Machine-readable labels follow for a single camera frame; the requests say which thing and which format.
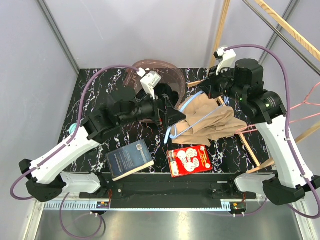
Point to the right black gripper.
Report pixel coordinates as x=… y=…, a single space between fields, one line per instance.
x=210 y=81

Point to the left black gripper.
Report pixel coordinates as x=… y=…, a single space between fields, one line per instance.
x=166 y=114

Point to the blue hanger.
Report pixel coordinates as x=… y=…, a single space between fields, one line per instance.
x=192 y=117

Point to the beige t shirt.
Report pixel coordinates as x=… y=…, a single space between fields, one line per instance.
x=207 y=122

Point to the black t shirt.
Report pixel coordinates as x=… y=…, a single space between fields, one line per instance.
x=143 y=97

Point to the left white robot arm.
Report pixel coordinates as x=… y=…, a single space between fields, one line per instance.
x=46 y=177

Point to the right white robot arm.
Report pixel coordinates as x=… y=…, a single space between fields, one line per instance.
x=244 y=84

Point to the red printed package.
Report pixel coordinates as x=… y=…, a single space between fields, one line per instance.
x=189 y=160

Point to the dark blue book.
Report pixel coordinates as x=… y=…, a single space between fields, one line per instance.
x=128 y=160

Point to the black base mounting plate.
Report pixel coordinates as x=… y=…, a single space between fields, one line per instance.
x=162 y=192

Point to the teal headphones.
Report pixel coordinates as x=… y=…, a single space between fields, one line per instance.
x=72 y=128

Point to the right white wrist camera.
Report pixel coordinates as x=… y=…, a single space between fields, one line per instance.
x=225 y=58

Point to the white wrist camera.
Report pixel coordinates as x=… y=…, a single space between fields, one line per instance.
x=225 y=58
x=149 y=82

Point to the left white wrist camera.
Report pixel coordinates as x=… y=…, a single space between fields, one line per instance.
x=149 y=82

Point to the wooden clothes rack frame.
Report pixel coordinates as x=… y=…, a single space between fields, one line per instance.
x=314 y=128

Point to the metal hanging rail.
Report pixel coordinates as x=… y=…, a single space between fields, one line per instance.
x=282 y=24

